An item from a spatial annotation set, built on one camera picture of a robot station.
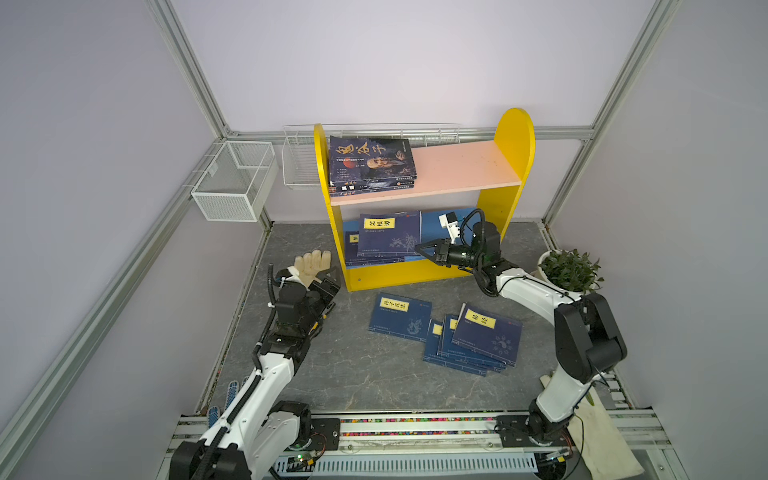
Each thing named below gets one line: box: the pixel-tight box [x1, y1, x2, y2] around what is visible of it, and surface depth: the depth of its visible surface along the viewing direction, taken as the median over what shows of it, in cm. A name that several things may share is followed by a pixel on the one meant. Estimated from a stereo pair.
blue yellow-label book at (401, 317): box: [368, 292, 432, 342], surface depth 96 cm
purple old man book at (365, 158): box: [328, 135, 417, 183], surface depth 74 cm
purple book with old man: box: [330, 181, 415, 198], surface depth 72 cm
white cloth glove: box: [540, 374, 645, 480], surface depth 73 cm
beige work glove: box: [294, 249, 331, 287], surface depth 111 cm
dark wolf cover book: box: [330, 177, 417, 193], surface depth 71 cm
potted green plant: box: [531, 249, 605, 295], surface depth 88 cm
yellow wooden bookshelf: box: [314, 108, 536, 293], surface depth 80 cm
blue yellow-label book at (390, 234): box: [357, 210, 423, 257], surface depth 86 cm
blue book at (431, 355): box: [423, 319, 489, 377], surface depth 86 cm
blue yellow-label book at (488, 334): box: [451, 302, 523, 367], surface depth 88 cm
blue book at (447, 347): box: [437, 314, 507, 366], surface depth 87 cm
